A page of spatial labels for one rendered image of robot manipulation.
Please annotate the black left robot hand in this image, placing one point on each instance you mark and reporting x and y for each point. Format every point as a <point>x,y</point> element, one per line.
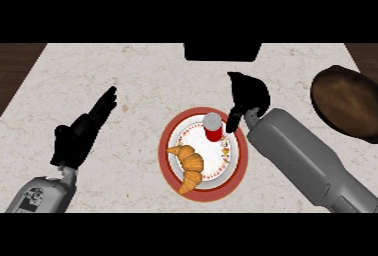
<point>78,133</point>

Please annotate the red-rimmed white plate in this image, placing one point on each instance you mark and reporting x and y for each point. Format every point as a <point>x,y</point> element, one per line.
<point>202,154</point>

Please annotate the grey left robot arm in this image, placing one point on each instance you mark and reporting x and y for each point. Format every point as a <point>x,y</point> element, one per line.
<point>44,193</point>

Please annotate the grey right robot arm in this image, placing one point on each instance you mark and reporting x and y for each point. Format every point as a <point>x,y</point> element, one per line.
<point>304,160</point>

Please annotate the red can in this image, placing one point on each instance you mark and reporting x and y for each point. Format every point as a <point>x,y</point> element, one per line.
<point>212,128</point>

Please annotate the golden croissant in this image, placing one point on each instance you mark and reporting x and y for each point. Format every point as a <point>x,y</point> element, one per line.
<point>189,165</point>

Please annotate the black appliance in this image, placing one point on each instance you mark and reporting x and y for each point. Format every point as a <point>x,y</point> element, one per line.
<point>221,51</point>

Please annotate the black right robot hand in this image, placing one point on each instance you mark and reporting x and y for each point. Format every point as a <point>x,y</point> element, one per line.
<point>248,91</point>

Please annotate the dark brown pan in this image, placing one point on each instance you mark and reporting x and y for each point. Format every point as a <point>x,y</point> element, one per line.
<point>347,103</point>

